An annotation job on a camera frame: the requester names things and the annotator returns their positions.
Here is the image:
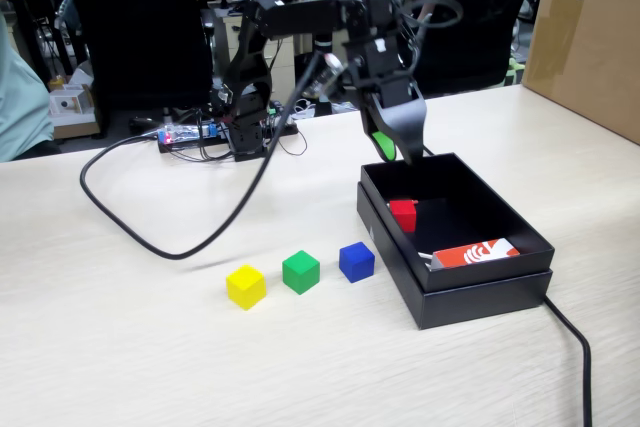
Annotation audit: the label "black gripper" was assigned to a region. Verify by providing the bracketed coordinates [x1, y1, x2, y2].
[342, 34, 429, 167]

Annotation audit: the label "red wooden cube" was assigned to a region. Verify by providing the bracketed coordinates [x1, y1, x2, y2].
[388, 199, 419, 233]

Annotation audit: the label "blue wooden cube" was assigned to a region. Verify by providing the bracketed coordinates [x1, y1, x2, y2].
[338, 241, 376, 283]

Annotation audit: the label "green wooden cube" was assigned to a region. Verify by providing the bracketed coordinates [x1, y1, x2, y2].
[281, 249, 321, 297]

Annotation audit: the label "yellow wooden cube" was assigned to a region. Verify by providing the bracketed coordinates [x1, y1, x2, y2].
[225, 264, 267, 312]

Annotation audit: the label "black cardboard box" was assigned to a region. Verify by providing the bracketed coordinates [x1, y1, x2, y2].
[356, 151, 556, 331]

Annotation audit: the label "large brown cardboard box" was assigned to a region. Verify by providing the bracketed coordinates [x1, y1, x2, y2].
[519, 0, 640, 146]

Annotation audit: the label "white product box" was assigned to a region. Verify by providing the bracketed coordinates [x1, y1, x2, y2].
[48, 89, 85, 117]

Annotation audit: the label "black office chair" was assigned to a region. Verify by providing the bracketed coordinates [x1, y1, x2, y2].
[389, 0, 539, 101]
[62, 0, 214, 141]

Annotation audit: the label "orange white printed packet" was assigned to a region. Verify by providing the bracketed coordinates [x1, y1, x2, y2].
[430, 237, 521, 272]

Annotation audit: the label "open cardboard tray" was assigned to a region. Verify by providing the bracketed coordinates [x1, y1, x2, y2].
[43, 84, 99, 141]

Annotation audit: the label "person in teal shirt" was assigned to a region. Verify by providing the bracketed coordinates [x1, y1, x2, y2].
[0, 11, 64, 163]

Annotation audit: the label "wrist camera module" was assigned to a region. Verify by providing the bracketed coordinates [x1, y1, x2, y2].
[304, 51, 346, 98]

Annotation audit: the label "electronics board with wires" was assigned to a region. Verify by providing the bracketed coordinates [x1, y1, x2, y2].
[157, 116, 301, 158]

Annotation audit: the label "thick black cable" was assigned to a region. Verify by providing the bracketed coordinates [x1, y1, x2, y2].
[79, 54, 331, 261]
[422, 144, 594, 427]

